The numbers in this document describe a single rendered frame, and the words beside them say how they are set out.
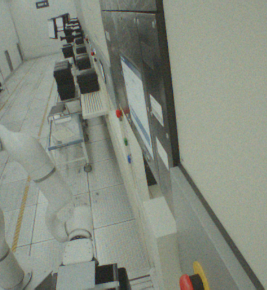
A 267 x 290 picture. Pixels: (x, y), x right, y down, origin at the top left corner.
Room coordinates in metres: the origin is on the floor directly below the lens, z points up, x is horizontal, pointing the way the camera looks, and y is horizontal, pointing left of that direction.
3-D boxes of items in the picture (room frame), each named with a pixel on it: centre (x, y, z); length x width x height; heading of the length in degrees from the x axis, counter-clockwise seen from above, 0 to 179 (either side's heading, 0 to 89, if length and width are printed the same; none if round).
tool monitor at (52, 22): (4.13, 0.73, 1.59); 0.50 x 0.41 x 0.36; 97
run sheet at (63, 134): (3.14, 0.88, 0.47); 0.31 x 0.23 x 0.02; 29
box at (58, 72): (4.68, 1.04, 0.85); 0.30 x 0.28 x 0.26; 6
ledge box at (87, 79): (3.65, 0.50, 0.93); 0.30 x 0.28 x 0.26; 4
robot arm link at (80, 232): (0.73, 0.26, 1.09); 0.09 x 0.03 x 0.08; 92
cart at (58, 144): (3.32, 0.88, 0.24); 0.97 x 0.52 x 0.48; 10
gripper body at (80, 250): (0.66, 0.26, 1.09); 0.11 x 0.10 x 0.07; 2
